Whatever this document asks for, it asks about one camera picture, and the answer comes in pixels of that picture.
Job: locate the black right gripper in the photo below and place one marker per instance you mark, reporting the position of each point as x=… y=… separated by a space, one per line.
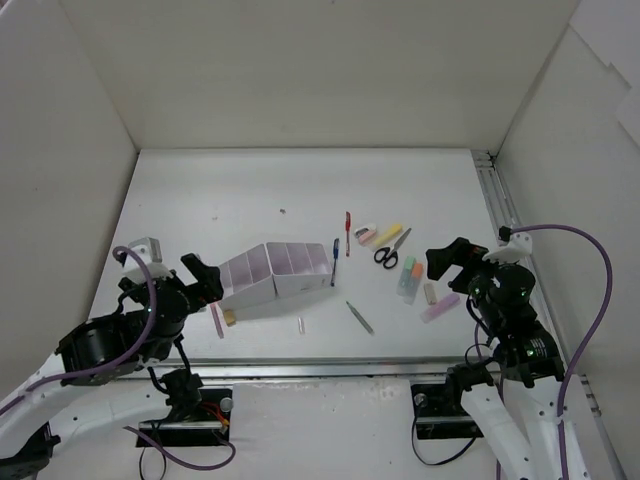
x=460 y=263

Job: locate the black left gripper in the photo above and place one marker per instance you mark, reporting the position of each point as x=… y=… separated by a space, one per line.
x=195 y=286

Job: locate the orange highlighter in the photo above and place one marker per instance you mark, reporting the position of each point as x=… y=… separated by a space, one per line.
x=413 y=283

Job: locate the yellow brown eraser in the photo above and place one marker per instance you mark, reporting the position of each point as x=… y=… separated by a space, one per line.
x=229 y=317

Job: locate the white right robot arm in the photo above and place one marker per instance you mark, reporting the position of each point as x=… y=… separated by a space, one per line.
x=514 y=397

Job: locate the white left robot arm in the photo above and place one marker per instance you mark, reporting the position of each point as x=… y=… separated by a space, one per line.
x=59 y=404

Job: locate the beige eraser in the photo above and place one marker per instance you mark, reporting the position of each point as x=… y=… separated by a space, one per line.
x=430 y=293

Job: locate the white divided organizer left box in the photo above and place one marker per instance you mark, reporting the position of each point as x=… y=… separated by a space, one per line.
x=247 y=280

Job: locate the white divided organizer box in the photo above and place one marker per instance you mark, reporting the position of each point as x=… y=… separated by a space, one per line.
x=247 y=280
x=298 y=268

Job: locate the thin pink highlighter pen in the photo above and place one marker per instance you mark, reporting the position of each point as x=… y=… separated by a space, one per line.
x=217 y=321

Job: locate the green highlighter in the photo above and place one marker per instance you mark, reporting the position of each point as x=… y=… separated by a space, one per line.
x=405 y=275

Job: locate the purple highlighter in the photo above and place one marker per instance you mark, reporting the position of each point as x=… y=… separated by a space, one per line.
x=440 y=308

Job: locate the yellow highlighter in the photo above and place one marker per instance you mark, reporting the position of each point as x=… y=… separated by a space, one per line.
x=386 y=236

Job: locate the white divided organizer right box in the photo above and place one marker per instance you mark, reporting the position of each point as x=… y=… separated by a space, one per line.
x=298 y=268

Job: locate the pink white mini stapler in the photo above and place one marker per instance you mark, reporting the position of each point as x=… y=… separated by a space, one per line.
x=365 y=233

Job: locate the red gel pen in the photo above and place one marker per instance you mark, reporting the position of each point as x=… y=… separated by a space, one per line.
x=347 y=233

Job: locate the blue gel pen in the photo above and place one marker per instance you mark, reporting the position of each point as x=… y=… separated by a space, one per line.
x=335 y=256

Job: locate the black handled scissors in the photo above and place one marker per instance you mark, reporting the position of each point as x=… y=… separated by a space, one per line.
x=388 y=257

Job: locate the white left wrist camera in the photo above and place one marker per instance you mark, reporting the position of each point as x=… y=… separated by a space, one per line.
x=148 y=249

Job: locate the aluminium right side rail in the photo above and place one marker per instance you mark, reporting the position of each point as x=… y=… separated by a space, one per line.
x=499 y=203

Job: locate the aluminium rail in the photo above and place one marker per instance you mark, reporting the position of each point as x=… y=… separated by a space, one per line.
x=499 y=203
x=298 y=369

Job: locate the aluminium front rail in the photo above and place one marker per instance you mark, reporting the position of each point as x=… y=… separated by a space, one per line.
x=298 y=369

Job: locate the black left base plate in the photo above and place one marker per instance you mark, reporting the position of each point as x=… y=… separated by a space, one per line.
x=205 y=426

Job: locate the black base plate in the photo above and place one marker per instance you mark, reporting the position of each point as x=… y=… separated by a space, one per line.
x=438 y=417
x=205 y=426

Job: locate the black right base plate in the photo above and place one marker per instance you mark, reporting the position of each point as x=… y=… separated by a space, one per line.
x=438 y=417

